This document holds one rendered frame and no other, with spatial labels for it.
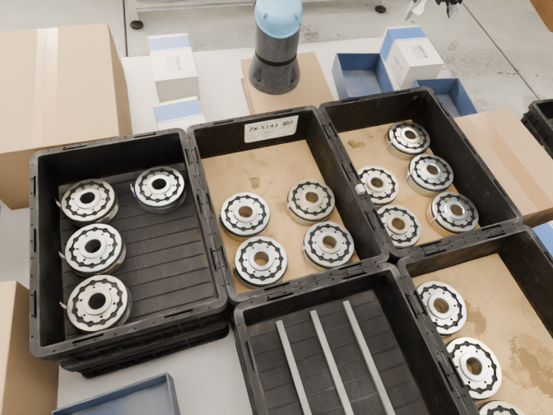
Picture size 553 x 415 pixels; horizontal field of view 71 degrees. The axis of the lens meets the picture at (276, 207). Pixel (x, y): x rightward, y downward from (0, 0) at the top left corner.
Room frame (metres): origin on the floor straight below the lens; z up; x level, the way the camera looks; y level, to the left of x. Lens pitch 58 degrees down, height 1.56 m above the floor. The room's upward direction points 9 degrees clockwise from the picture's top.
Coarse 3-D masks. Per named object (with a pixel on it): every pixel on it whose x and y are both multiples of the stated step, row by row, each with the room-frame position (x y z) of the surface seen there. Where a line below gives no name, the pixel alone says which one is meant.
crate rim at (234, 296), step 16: (272, 112) 0.63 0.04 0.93; (288, 112) 0.64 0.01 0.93; (304, 112) 0.65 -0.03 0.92; (192, 128) 0.55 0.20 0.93; (208, 128) 0.56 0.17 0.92; (320, 128) 0.61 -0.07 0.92; (192, 144) 0.50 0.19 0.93; (336, 160) 0.53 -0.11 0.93; (208, 192) 0.40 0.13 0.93; (352, 192) 0.45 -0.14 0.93; (208, 208) 0.36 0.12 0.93; (368, 224) 0.38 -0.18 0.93; (224, 256) 0.28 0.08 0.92; (384, 256) 0.32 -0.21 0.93; (224, 272) 0.24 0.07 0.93; (320, 272) 0.27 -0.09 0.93; (336, 272) 0.28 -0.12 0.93; (272, 288) 0.23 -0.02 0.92; (288, 288) 0.23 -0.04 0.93
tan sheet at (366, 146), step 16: (368, 128) 0.73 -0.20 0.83; (384, 128) 0.74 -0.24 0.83; (352, 144) 0.67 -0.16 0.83; (368, 144) 0.67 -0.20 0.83; (384, 144) 0.68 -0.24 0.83; (352, 160) 0.62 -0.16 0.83; (368, 160) 0.62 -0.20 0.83; (384, 160) 0.63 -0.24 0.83; (400, 160) 0.64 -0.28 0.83; (400, 176) 0.59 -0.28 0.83; (400, 192) 0.54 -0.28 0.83; (416, 208) 0.50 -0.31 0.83
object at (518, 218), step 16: (368, 96) 0.73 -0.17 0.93; (384, 96) 0.74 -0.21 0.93; (432, 96) 0.76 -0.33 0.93; (320, 112) 0.65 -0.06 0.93; (448, 112) 0.72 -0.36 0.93; (336, 144) 0.57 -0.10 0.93; (464, 144) 0.63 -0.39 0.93; (480, 160) 0.59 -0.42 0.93; (352, 176) 0.49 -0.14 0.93; (368, 208) 0.42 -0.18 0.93; (512, 208) 0.47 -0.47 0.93; (496, 224) 0.43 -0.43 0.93; (512, 224) 0.44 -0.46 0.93; (384, 240) 0.35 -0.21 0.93; (432, 240) 0.37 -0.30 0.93; (448, 240) 0.37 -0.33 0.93; (400, 256) 0.33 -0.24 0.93
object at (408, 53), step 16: (384, 32) 1.24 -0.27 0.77; (400, 32) 1.23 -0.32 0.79; (416, 32) 1.24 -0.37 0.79; (384, 48) 1.21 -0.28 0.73; (400, 48) 1.14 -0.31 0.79; (416, 48) 1.15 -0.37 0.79; (432, 48) 1.17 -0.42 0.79; (400, 64) 1.10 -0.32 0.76; (416, 64) 1.07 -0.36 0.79; (432, 64) 1.08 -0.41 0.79; (400, 80) 1.07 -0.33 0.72
